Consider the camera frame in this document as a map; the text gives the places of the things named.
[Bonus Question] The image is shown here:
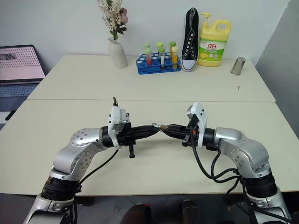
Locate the dark rounded shape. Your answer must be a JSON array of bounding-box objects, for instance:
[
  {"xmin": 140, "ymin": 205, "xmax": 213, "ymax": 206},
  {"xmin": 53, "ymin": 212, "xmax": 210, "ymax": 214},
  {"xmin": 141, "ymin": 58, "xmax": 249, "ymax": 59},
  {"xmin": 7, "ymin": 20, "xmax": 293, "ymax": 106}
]
[
  {"xmin": 127, "ymin": 203, "xmax": 153, "ymax": 224},
  {"xmin": 181, "ymin": 199, "xmax": 204, "ymax": 224}
]

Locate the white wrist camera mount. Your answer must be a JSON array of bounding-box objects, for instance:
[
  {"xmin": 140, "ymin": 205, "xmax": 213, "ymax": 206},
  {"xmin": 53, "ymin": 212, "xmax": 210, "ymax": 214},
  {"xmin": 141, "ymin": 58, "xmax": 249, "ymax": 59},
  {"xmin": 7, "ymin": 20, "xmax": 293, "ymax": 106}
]
[
  {"xmin": 186, "ymin": 101, "xmax": 208, "ymax": 148},
  {"xmin": 107, "ymin": 105, "xmax": 130, "ymax": 150}
]

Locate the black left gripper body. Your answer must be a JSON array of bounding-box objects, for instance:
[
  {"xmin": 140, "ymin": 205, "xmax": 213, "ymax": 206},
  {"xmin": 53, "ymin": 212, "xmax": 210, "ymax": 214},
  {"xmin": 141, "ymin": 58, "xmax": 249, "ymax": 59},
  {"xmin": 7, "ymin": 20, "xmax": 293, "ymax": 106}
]
[{"xmin": 116, "ymin": 122, "xmax": 139, "ymax": 159}]

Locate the green-capped tube red liquid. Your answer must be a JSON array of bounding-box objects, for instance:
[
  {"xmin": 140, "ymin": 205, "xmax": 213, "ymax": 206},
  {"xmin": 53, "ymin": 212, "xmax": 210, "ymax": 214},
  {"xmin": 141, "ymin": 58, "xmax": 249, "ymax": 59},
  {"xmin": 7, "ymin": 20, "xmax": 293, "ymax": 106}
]
[{"xmin": 144, "ymin": 48, "xmax": 154, "ymax": 66}]

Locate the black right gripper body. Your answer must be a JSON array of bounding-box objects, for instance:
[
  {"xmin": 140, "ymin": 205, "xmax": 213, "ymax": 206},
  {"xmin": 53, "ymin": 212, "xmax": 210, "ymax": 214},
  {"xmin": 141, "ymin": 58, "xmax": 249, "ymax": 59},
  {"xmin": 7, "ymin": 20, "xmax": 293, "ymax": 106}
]
[{"xmin": 182, "ymin": 118, "xmax": 199, "ymax": 148}]

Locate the silver metal cup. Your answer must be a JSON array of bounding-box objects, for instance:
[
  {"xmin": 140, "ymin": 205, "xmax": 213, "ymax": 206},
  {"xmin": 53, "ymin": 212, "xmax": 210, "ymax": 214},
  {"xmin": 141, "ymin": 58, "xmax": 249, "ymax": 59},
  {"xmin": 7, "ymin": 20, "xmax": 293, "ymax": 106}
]
[{"xmin": 230, "ymin": 56, "xmax": 247, "ymax": 76}]

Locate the dried flower bouquet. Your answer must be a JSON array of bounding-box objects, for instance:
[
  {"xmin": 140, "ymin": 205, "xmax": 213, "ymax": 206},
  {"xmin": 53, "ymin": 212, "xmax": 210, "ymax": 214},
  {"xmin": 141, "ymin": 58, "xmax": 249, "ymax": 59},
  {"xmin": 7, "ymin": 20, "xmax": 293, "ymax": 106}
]
[{"xmin": 96, "ymin": 0, "xmax": 128, "ymax": 42}]

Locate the yellow detergent pump bottle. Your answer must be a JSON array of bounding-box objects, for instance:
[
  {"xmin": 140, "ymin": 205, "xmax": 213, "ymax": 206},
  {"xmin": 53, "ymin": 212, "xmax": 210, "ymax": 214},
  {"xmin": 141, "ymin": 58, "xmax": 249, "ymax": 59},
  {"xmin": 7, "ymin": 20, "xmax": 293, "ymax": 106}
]
[{"xmin": 197, "ymin": 12, "xmax": 232, "ymax": 67}]

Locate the yellow-capped tube orange liquid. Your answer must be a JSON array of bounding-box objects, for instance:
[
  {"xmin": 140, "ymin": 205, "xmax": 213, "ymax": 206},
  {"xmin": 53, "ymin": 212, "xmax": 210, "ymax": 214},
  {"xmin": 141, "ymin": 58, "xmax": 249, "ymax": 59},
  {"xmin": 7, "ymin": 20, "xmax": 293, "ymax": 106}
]
[{"xmin": 171, "ymin": 46, "xmax": 179, "ymax": 70}]

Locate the flat black device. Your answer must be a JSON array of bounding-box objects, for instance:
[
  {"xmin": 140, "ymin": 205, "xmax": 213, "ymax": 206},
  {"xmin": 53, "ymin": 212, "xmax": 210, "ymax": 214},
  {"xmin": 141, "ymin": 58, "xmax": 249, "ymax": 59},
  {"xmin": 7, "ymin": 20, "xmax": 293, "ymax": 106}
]
[{"xmin": 4, "ymin": 110, "xmax": 17, "ymax": 121}]

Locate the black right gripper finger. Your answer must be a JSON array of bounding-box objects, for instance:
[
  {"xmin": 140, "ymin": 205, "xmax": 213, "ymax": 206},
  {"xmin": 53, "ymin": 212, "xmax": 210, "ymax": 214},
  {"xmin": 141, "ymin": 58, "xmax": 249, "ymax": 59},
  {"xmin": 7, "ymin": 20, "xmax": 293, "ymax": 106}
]
[
  {"xmin": 167, "ymin": 123, "xmax": 188, "ymax": 132},
  {"xmin": 163, "ymin": 129, "xmax": 188, "ymax": 141}
]

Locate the white ceramic vase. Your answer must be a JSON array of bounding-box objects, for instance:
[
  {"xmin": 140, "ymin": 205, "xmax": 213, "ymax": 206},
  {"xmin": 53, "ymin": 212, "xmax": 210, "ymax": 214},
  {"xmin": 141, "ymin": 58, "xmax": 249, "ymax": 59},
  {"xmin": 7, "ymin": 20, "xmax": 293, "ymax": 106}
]
[{"xmin": 107, "ymin": 37, "xmax": 128, "ymax": 69}]

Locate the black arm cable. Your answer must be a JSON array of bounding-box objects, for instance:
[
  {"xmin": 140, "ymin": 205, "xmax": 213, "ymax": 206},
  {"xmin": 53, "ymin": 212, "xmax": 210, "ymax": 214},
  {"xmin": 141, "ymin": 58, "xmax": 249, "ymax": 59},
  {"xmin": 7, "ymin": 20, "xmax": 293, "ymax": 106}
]
[
  {"xmin": 190, "ymin": 126, "xmax": 299, "ymax": 224},
  {"xmin": 68, "ymin": 149, "xmax": 120, "ymax": 224}
]

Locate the blue test tube rack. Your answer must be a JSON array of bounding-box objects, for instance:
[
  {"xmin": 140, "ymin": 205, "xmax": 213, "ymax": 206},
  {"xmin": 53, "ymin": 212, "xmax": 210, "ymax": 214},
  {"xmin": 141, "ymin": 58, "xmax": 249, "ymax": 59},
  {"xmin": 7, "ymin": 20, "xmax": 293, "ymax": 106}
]
[{"xmin": 136, "ymin": 53, "xmax": 182, "ymax": 75}]

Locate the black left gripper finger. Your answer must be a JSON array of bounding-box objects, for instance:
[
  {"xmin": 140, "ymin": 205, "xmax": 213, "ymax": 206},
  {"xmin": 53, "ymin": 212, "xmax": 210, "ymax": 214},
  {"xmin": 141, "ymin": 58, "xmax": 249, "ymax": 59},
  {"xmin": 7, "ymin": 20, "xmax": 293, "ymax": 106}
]
[
  {"xmin": 135, "ymin": 130, "xmax": 161, "ymax": 141},
  {"xmin": 135, "ymin": 125, "xmax": 159, "ymax": 134}
]

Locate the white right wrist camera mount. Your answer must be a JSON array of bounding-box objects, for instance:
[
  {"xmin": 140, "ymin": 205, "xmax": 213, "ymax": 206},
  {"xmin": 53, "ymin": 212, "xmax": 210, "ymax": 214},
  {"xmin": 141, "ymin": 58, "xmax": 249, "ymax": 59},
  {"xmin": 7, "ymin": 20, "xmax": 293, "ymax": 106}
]
[{"xmin": 186, "ymin": 101, "xmax": 208, "ymax": 148}]

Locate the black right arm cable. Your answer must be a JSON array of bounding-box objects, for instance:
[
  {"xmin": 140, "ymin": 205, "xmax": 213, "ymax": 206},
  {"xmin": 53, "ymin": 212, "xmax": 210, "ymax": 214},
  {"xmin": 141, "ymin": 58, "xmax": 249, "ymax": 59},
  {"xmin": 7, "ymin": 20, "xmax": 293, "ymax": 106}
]
[{"xmin": 190, "ymin": 126, "xmax": 299, "ymax": 224}]

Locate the green-capped tube dark liquid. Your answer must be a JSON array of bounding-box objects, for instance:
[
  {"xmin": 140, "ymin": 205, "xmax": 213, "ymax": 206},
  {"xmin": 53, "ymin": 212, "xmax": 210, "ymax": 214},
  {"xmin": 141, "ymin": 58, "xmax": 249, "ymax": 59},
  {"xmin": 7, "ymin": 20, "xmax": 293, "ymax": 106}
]
[{"xmin": 157, "ymin": 47, "xmax": 166, "ymax": 71}]

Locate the black canvas sneaker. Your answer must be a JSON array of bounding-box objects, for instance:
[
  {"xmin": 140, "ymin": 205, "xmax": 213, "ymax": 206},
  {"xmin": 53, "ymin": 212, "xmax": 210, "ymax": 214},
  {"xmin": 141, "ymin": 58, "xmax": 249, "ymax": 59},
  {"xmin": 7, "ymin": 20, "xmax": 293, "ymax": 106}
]
[{"xmin": 180, "ymin": 7, "xmax": 200, "ymax": 72}]

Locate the open laptop computer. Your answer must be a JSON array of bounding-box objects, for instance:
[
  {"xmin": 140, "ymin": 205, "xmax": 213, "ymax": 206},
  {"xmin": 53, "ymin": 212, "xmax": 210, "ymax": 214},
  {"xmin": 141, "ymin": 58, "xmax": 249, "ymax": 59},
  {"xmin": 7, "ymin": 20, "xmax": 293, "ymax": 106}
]
[{"xmin": 0, "ymin": 44, "xmax": 46, "ymax": 112}]

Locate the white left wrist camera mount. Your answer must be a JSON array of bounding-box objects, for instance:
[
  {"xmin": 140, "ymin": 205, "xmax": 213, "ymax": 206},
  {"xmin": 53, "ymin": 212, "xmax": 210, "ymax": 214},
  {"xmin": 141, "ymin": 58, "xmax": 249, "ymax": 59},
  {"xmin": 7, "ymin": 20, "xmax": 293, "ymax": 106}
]
[{"xmin": 107, "ymin": 105, "xmax": 130, "ymax": 150}]

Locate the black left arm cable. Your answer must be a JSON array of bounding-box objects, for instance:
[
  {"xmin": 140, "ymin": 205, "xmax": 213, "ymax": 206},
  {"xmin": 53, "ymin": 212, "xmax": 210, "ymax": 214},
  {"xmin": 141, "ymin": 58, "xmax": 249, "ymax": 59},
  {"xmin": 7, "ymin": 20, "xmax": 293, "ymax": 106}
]
[{"xmin": 68, "ymin": 149, "xmax": 120, "ymax": 224}]

